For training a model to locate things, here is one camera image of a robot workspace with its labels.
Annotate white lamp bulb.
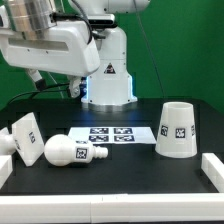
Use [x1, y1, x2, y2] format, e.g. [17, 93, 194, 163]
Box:
[44, 134, 108, 166]

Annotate black camera on stand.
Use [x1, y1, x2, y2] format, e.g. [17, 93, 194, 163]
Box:
[88, 14, 117, 39]

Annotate white front rail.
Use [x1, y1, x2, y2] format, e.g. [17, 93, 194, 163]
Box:
[0, 193, 224, 224]

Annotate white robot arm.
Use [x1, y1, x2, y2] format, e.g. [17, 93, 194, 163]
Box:
[0, 0, 151, 111]

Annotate white left corner bracket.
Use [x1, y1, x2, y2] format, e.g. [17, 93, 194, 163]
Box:
[0, 155, 13, 189]

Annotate paper sheet with markers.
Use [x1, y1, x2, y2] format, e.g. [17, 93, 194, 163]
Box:
[68, 127, 156, 144]

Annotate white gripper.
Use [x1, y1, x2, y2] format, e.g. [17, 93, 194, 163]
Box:
[0, 22, 100, 98]

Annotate black base cables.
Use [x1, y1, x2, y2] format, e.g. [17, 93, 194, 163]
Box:
[5, 81, 88, 108]

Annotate white lamp base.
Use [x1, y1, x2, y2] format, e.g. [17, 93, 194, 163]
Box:
[0, 112, 44, 166]

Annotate white lamp shade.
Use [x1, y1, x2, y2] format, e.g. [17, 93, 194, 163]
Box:
[155, 102, 197, 158]

